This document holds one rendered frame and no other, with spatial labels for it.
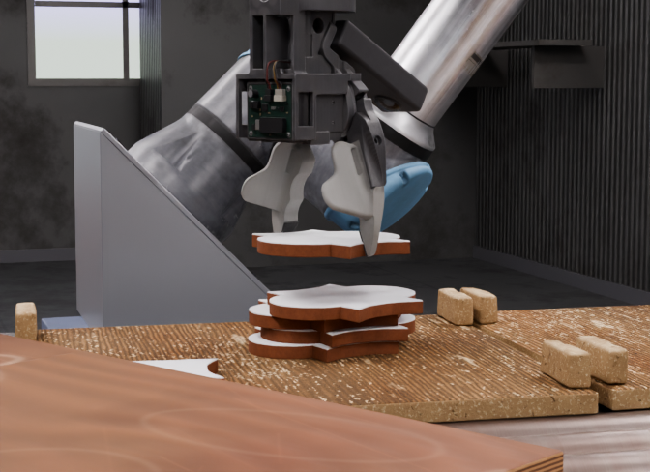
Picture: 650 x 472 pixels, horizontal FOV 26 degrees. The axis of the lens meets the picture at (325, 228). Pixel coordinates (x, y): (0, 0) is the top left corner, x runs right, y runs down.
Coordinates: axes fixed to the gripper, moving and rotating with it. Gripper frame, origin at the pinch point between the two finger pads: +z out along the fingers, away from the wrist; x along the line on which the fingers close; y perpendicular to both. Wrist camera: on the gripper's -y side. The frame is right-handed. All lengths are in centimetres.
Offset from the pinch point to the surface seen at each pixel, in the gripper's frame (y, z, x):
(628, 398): -4.8, 9.7, 26.2
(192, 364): 15.9, 7.9, 1.6
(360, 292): -2.4, 4.4, 1.2
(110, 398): 50, -1, 40
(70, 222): -424, 78, -679
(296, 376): 9.7, 9.0, 6.4
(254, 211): -488, 68, -572
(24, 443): 56, -1, 44
